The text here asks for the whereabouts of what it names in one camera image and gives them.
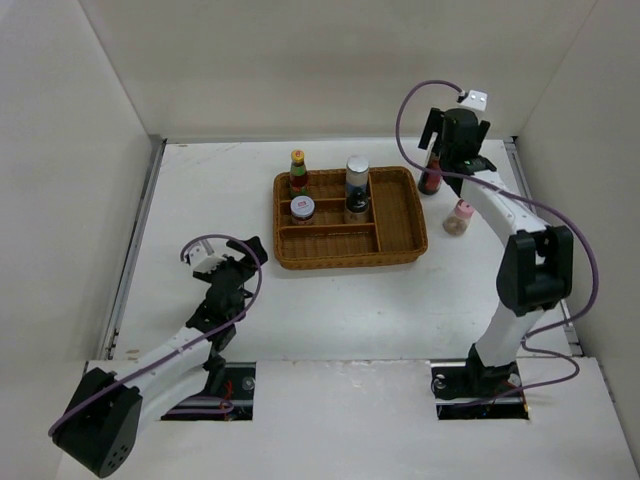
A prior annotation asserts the tall dark vinegar bottle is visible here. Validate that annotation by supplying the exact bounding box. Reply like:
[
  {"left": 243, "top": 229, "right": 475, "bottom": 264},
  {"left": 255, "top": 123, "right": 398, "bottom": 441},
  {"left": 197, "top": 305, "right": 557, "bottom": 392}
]
[{"left": 417, "top": 152, "right": 442, "bottom": 196}]

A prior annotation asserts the white lid chili jar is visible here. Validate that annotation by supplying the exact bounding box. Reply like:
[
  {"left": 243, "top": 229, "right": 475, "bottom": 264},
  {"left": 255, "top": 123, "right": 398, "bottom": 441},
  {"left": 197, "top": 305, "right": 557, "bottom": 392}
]
[{"left": 290, "top": 195, "right": 315, "bottom": 226}]

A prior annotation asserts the pink cap small bottle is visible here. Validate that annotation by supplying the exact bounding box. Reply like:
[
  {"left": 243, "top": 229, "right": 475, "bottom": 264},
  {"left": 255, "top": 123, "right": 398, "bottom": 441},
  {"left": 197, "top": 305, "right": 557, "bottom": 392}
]
[{"left": 442, "top": 199, "right": 475, "bottom": 236}]

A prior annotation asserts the yellow cap sauce bottle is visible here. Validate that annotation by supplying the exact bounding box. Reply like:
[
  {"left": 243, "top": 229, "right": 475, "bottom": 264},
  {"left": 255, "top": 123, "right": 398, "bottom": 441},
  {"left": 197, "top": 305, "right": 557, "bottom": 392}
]
[{"left": 289, "top": 150, "right": 309, "bottom": 198}]

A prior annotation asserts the black cap pepper shaker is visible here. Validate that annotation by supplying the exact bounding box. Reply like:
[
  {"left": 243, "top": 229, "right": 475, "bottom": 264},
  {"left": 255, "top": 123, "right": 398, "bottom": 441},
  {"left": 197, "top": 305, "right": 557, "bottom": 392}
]
[{"left": 344, "top": 188, "right": 370, "bottom": 224}]

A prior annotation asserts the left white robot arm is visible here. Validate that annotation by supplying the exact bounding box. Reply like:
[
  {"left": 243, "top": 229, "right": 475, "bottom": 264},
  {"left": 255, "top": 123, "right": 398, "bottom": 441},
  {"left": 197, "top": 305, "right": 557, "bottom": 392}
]
[{"left": 48, "top": 234, "right": 268, "bottom": 479}]

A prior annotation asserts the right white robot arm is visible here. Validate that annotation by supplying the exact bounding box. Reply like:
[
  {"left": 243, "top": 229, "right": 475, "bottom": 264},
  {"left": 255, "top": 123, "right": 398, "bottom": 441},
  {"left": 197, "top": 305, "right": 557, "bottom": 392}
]
[{"left": 419, "top": 108, "right": 574, "bottom": 396}]

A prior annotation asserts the wicker divided tray basket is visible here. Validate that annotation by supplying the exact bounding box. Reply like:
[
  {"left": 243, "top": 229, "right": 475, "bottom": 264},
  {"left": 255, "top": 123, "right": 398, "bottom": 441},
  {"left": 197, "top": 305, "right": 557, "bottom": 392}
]
[{"left": 273, "top": 166, "right": 428, "bottom": 270}]

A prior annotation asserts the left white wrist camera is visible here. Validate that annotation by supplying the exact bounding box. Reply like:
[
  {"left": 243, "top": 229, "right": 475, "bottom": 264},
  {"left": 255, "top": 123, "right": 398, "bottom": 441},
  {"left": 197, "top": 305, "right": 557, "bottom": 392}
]
[{"left": 183, "top": 245, "right": 224, "bottom": 274}]

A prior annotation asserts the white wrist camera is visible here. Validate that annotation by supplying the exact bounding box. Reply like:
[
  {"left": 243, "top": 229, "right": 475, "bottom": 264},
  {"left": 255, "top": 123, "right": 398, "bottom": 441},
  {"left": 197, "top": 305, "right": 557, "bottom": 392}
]
[
  {"left": 457, "top": 90, "right": 488, "bottom": 112},
  {"left": 183, "top": 245, "right": 224, "bottom": 274}
]

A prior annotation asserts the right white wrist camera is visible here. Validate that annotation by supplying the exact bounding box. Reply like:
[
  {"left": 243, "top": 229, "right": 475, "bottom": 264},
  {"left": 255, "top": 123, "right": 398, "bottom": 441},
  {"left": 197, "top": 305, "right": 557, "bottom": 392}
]
[{"left": 457, "top": 90, "right": 488, "bottom": 112}]

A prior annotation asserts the right aluminium table rail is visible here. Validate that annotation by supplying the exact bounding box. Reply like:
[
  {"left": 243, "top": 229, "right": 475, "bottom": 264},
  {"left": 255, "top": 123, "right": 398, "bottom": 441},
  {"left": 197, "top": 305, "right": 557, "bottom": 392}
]
[{"left": 503, "top": 138, "right": 582, "bottom": 355}]

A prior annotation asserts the aluminium table rail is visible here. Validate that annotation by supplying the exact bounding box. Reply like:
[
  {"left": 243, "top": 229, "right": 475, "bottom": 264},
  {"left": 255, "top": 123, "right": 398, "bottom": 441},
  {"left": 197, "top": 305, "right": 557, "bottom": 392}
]
[
  {"left": 503, "top": 138, "right": 582, "bottom": 355},
  {"left": 95, "top": 134, "right": 167, "bottom": 360}
]

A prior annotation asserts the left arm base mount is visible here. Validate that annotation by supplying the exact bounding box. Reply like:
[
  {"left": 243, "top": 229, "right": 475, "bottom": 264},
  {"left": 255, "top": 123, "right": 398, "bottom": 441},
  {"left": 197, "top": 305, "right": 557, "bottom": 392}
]
[{"left": 161, "top": 361, "right": 257, "bottom": 422}]

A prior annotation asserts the left aluminium table rail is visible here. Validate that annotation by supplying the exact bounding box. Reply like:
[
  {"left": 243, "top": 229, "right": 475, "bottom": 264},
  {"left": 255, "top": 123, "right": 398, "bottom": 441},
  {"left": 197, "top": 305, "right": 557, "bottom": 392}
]
[{"left": 95, "top": 134, "right": 167, "bottom": 360}]

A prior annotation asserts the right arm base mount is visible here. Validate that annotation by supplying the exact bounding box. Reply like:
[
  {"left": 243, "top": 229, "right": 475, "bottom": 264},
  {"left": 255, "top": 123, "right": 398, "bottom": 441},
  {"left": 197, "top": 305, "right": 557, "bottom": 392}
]
[{"left": 431, "top": 360, "right": 529, "bottom": 420}]

